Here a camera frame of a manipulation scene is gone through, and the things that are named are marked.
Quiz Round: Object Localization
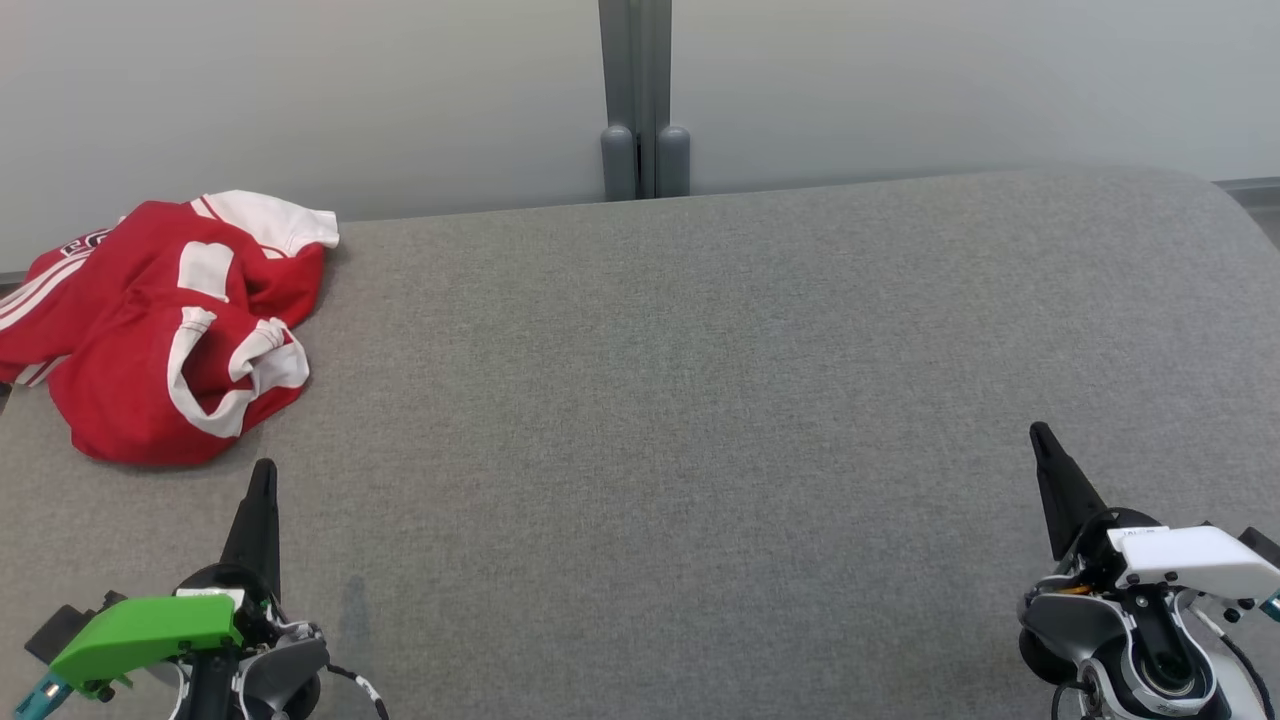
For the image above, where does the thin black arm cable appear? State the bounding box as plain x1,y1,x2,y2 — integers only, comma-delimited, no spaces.
1214,628,1278,720
325,664,391,720

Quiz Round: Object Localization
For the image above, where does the grey partition post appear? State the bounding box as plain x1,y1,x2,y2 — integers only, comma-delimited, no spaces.
598,0,692,202

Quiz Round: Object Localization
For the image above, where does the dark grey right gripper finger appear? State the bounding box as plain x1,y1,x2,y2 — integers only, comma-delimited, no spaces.
1029,421,1111,563

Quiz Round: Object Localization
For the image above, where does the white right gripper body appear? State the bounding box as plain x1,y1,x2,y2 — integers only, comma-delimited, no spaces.
1060,508,1280,603

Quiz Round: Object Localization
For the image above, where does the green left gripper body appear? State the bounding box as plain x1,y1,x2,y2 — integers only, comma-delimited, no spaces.
50,563,278,699

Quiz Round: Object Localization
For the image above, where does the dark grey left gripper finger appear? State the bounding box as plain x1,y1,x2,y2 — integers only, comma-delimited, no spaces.
220,458,283,603

